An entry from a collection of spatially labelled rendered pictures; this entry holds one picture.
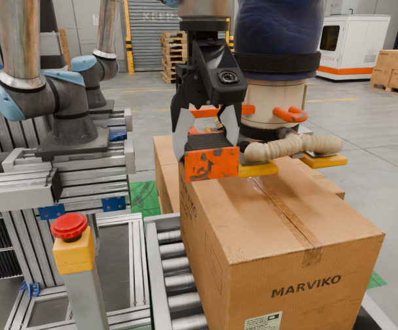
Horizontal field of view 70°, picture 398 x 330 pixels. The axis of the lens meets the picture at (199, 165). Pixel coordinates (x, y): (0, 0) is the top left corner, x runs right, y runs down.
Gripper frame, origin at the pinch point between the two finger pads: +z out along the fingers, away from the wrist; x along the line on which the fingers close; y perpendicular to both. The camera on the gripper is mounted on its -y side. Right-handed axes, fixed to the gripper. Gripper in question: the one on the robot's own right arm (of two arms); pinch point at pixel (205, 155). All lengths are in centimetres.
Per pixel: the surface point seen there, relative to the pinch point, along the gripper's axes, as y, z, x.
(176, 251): 52, 67, -2
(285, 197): 20.8, 25.3, -30.0
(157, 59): 1019, 79, -109
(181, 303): 25, 66, 1
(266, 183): 30.0, 25.3, -28.5
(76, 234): 7.6, 17.6, 24.2
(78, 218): 11.1, 16.4, 23.9
